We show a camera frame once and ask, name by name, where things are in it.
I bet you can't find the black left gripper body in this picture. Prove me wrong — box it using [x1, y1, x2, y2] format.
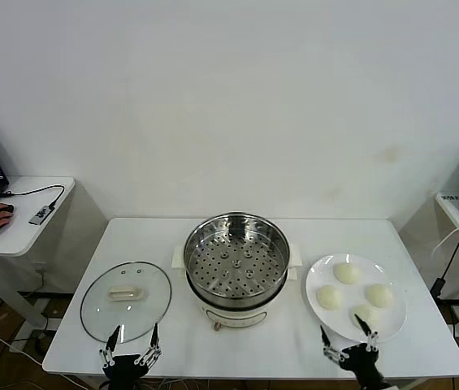
[102, 353, 151, 390]

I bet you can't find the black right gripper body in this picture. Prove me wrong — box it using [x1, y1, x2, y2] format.
[338, 344, 392, 390]

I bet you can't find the black USB hub cable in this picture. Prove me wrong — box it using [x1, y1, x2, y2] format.
[1, 184, 66, 208]

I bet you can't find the steel steamer pot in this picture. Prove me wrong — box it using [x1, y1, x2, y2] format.
[171, 243, 305, 332]

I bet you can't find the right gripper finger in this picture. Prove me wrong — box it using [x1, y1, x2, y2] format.
[319, 323, 350, 362]
[354, 313, 380, 354]

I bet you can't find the white steamed baozi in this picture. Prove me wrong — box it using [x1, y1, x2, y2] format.
[365, 283, 395, 309]
[333, 262, 362, 285]
[349, 304, 383, 331]
[316, 284, 344, 312]

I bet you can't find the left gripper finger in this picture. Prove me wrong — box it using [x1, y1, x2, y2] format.
[133, 322, 165, 366]
[97, 323, 123, 369]

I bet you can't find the white side table with hub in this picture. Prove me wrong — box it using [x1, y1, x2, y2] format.
[0, 175, 108, 338]

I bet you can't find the white laptop cable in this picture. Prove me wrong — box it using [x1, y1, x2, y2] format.
[431, 225, 459, 261]

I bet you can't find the perforated steel steamer basket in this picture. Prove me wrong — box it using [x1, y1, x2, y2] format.
[183, 210, 291, 309]

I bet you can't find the glass lid with cream handle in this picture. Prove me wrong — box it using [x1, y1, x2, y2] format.
[80, 260, 173, 343]

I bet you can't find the grey USB hub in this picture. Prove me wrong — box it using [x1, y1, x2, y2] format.
[28, 205, 58, 226]

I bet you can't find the black laptop power cable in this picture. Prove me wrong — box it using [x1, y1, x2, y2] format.
[430, 229, 459, 301]

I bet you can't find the white round plate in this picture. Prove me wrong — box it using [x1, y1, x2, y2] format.
[305, 253, 409, 343]

